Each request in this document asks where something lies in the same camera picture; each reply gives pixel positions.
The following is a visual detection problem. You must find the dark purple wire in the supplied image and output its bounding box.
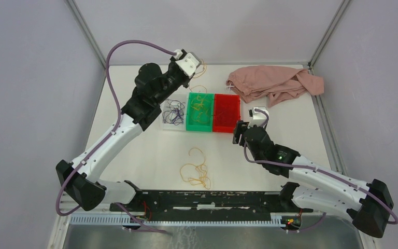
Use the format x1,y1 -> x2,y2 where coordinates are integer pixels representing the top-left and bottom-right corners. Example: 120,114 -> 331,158
162,99 -> 187,126

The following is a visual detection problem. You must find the red plastic bin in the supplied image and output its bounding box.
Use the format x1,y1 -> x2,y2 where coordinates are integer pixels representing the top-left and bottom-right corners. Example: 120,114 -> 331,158
212,94 -> 240,133

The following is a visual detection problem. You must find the aluminium frame rail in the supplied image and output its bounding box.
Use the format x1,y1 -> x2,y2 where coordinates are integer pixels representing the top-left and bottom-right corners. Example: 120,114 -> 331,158
57,191 -> 369,216

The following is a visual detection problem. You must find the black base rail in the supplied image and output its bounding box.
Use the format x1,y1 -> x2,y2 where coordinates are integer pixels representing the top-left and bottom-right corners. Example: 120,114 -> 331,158
124,190 -> 313,222

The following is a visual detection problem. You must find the right controller board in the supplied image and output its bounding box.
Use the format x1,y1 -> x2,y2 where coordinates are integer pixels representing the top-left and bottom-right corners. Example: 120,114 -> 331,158
280,216 -> 302,230

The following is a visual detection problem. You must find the pink cloth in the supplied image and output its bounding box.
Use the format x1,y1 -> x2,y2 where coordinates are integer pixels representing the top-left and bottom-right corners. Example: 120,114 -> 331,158
226,65 -> 324,108

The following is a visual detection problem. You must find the green plastic bin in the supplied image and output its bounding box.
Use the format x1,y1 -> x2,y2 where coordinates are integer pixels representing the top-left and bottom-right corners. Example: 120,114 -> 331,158
186,92 -> 214,132

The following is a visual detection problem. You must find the wire bundle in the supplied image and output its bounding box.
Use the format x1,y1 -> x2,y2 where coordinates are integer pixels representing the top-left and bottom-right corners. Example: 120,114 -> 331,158
179,147 -> 212,191

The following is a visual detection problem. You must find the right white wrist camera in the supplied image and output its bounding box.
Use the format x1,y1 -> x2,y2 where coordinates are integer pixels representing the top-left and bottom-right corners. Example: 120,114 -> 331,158
248,107 -> 269,128

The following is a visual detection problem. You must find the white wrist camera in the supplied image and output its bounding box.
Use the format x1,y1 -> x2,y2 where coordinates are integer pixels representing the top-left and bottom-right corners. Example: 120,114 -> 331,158
248,107 -> 269,128
174,49 -> 202,79

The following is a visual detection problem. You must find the clear plastic bin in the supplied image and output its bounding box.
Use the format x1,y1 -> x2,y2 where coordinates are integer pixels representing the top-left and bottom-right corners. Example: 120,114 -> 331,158
160,93 -> 187,131

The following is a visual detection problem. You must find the white slotted cable duct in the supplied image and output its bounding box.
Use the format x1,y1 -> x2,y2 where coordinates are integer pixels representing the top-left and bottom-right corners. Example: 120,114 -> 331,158
69,214 -> 285,228

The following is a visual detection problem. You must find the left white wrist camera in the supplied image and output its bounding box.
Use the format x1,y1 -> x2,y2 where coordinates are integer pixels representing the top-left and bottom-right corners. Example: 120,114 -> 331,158
174,49 -> 202,79

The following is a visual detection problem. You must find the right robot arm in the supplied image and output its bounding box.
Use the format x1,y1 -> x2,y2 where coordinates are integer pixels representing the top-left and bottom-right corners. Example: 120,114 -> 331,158
233,120 -> 398,238

